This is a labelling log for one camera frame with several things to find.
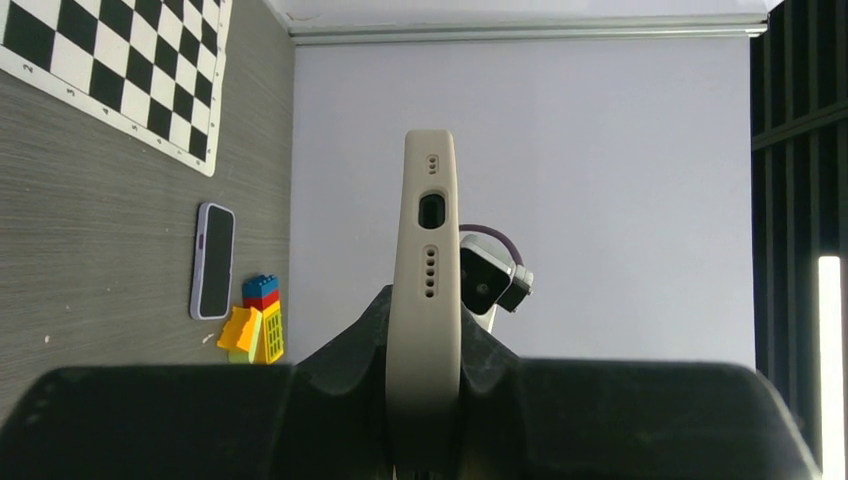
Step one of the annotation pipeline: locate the black white chessboard mat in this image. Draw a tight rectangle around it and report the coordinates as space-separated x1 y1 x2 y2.
1 0 233 177

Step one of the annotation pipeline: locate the yellow window toy block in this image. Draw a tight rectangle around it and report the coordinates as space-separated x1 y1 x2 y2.
255 301 284 365

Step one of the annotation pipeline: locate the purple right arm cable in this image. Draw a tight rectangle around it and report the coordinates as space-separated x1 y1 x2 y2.
458 223 526 268

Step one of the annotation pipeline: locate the phone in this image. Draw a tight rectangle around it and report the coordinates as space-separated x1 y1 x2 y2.
189 202 235 321
385 129 461 475

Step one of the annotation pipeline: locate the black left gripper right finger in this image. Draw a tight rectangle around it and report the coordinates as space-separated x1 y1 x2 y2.
457 317 821 479

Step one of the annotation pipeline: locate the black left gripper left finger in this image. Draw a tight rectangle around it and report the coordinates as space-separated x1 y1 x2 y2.
1 287 392 479

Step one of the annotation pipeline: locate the red blue toy block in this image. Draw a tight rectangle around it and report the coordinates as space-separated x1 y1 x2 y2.
242 275 281 312

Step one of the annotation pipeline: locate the phone in lilac case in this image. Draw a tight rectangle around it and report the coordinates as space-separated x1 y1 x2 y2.
189 202 235 321

